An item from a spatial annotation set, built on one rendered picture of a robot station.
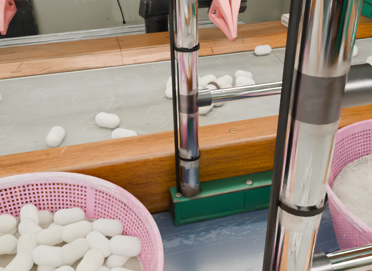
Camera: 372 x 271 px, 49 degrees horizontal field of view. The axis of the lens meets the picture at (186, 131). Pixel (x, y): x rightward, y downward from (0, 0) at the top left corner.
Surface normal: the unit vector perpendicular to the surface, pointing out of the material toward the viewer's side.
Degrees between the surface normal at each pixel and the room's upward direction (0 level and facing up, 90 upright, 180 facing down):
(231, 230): 0
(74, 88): 0
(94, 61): 45
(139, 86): 0
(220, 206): 90
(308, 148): 90
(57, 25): 90
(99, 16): 90
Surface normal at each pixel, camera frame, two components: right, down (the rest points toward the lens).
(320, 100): -0.22, 0.50
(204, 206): 0.24, 0.50
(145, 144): -0.03, -0.86
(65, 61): 0.15, -0.26
